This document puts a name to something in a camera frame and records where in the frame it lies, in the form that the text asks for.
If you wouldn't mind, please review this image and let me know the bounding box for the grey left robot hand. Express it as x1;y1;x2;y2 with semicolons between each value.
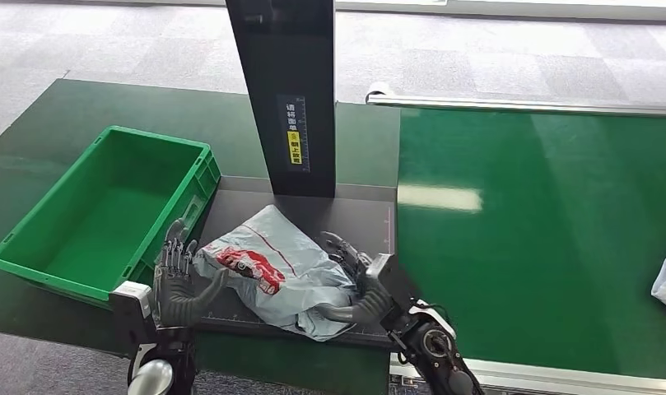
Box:
153;219;230;328

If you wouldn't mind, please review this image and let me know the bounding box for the dark green table mat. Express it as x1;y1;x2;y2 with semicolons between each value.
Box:
0;78;402;395

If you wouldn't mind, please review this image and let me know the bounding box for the silver conveyor side rail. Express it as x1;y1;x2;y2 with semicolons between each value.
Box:
389;353;666;395
365;81;666;117

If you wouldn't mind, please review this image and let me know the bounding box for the green plastic crate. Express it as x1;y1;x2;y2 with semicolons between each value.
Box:
0;125;221;309

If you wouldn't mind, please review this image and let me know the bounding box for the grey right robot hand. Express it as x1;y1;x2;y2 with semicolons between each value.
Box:
313;231;394;325

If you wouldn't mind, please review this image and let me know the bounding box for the grey package red print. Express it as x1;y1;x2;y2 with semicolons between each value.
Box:
192;204;361;343

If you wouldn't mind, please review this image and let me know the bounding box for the green conveyor belt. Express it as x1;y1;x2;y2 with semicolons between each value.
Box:
396;107;666;381

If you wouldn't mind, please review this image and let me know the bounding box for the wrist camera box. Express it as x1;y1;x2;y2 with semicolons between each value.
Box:
109;281;156;358
365;253;421;318

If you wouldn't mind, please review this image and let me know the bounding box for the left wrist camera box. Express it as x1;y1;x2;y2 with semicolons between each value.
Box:
109;281;156;358

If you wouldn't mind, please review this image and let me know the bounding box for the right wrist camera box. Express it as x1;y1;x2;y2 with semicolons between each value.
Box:
365;253;421;318

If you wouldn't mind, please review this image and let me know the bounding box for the black inbound scanner machine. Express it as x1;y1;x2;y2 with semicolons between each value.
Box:
198;0;398;350

